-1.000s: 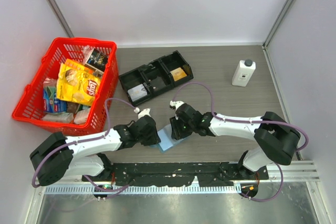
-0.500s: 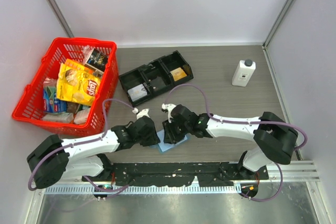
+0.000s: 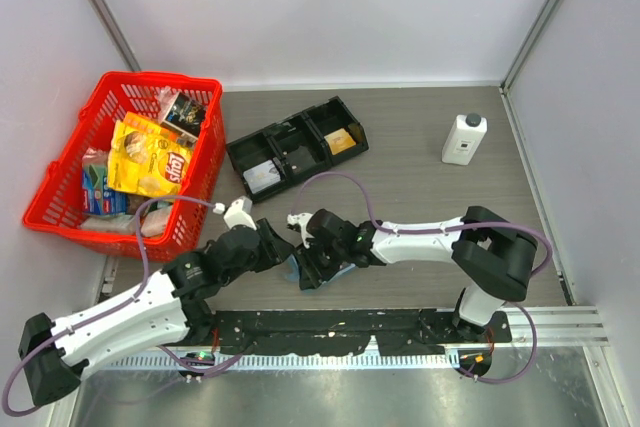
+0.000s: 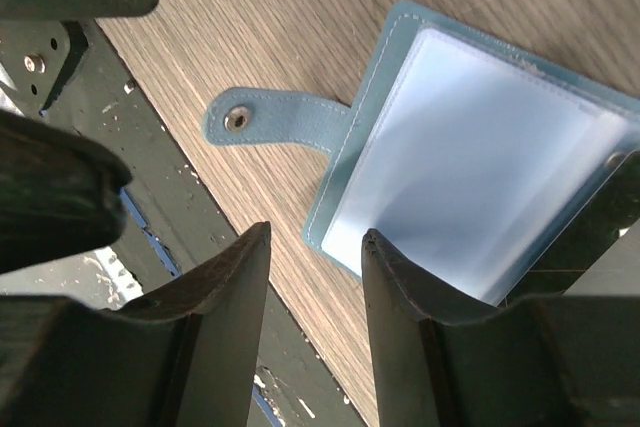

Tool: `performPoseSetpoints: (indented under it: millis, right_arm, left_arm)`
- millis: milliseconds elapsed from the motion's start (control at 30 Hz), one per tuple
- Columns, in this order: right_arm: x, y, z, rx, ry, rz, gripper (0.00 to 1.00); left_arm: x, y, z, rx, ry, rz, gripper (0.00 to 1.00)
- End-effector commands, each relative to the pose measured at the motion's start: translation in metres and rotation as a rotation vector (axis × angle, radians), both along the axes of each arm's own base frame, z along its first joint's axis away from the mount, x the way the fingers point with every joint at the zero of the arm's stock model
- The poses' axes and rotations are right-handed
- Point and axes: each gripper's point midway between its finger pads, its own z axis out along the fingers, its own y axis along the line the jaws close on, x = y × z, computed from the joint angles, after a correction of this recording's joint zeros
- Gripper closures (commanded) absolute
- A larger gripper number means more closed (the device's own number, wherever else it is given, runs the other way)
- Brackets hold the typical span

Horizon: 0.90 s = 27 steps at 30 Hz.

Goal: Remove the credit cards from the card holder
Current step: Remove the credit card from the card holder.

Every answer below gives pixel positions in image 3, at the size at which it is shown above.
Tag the black snack box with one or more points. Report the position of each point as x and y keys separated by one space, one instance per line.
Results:
x=182 y=115

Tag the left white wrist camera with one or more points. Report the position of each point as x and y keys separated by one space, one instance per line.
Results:
x=237 y=213

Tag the aluminium rail frame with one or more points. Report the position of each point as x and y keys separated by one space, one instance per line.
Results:
x=547 y=327

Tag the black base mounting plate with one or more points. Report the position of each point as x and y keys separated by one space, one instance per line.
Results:
x=339 y=333

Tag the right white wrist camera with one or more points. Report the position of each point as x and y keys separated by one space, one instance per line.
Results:
x=299 y=223

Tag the white card in tray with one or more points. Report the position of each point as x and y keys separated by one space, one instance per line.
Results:
x=262 y=176

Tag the blue packaged item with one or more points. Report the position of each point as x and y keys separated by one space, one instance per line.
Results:
x=98 y=199

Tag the black three-compartment organizer tray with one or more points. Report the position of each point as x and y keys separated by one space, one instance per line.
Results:
x=297 y=146

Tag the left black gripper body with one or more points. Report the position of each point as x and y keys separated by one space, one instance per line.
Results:
x=267 y=254

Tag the red plastic shopping basket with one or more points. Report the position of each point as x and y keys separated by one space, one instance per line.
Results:
x=57 y=205

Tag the yellow Lays chips bag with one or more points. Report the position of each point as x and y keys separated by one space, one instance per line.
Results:
x=146 y=159

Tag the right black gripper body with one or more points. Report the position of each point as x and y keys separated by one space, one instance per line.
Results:
x=321 y=261

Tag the white bottle grey cap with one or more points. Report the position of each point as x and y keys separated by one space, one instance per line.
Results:
x=464 y=138

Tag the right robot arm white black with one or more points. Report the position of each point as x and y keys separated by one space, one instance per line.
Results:
x=497 y=257

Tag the blue leather card holder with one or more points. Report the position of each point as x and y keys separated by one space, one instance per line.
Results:
x=292 y=272

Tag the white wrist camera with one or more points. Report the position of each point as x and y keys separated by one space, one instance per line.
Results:
x=299 y=223
x=237 y=213

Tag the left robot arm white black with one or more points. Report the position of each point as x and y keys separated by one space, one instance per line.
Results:
x=169 y=307

